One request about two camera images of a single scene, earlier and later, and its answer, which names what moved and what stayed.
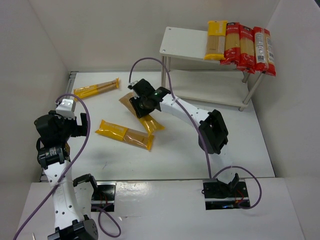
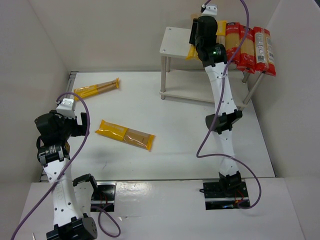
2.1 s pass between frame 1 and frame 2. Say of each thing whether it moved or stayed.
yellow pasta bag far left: stayed
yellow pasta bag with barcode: moved
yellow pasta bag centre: stayed
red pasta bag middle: stayed
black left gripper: stayed
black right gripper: moved
